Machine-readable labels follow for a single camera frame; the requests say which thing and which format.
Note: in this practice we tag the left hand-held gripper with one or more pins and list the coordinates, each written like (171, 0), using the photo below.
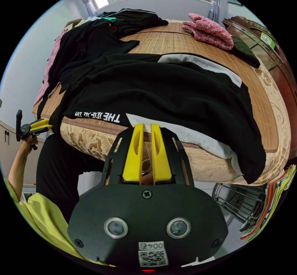
(27, 129)

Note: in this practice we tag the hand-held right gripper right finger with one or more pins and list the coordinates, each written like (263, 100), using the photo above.
(162, 161)

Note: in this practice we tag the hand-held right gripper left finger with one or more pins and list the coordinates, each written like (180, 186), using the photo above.
(132, 159)

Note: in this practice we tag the black pants with white stripes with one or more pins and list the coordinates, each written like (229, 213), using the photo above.
(162, 94)

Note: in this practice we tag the person's left forearm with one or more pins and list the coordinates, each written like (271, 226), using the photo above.
(18, 170)

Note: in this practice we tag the person's left hand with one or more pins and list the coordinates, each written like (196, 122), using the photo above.
(30, 143)

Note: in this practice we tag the person's right hand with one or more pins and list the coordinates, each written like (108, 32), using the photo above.
(147, 178)

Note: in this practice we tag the person's body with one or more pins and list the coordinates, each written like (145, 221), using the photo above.
(44, 219)

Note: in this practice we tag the pile of clothes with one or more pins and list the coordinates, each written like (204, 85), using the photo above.
(88, 41)

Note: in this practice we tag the stack of colourful papers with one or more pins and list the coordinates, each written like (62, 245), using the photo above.
(276, 200)

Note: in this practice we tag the bed with woven mat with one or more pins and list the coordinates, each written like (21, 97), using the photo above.
(167, 39)

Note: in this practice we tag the pale curtain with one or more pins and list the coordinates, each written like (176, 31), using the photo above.
(87, 0)
(214, 1)

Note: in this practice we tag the dark green knitted garment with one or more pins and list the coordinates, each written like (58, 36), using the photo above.
(244, 51)

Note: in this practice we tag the pink knitted sweater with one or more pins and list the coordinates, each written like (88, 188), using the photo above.
(208, 30)

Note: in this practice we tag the brown wooden cupboard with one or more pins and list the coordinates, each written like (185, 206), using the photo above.
(276, 54)

